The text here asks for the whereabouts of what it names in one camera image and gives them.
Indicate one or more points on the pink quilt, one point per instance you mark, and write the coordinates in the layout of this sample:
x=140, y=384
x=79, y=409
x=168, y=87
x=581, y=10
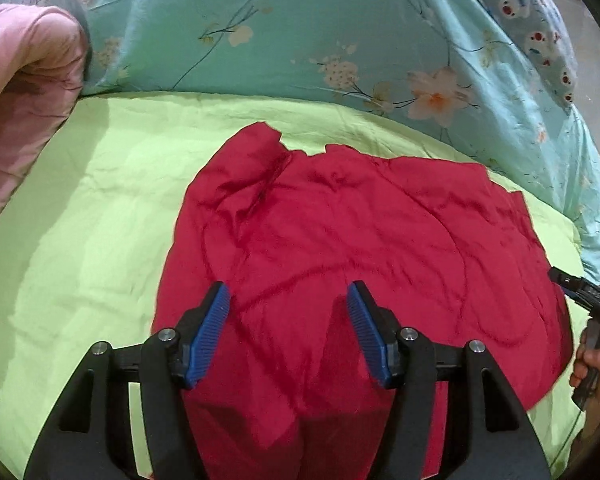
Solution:
x=25, y=90

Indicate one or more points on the red quilted jacket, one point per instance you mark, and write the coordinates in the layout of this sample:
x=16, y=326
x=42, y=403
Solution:
x=360, y=240

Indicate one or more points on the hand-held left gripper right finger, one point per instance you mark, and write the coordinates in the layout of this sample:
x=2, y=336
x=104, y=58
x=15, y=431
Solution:
x=367, y=330

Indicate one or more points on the light green bed sheet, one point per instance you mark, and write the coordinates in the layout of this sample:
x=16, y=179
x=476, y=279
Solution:
x=90, y=220

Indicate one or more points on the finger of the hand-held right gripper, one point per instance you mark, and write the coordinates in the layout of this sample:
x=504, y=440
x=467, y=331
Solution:
x=562, y=276

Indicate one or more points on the teal floral quilt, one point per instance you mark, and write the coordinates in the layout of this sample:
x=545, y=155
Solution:
x=280, y=25

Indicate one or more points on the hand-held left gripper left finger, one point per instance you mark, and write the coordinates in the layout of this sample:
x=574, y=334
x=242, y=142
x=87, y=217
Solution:
x=210, y=330

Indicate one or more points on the bear print pillow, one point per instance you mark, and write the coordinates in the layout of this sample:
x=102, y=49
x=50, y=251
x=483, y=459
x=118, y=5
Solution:
x=525, y=15

